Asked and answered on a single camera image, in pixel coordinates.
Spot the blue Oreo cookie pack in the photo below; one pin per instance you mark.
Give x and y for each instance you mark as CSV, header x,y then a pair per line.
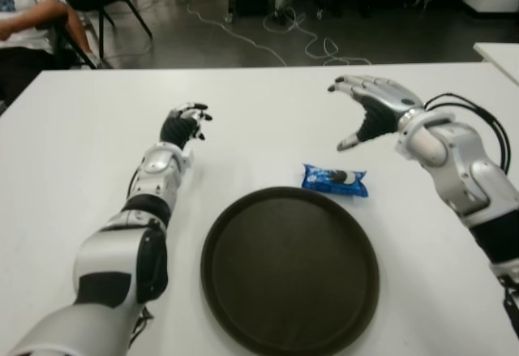
x,y
332,179

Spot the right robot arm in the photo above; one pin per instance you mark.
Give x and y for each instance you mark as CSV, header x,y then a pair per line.
x,y
466,177

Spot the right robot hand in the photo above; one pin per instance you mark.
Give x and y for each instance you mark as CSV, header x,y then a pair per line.
x,y
381,117

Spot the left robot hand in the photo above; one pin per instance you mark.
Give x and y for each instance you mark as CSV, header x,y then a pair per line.
x,y
176,129

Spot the white side table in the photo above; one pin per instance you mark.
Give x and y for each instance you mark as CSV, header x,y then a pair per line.
x,y
503,56

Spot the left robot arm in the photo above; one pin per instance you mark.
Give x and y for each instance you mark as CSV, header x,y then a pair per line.
x,y
105,258

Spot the dark round tray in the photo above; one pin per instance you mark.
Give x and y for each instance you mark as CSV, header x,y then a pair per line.
x,y
292,275

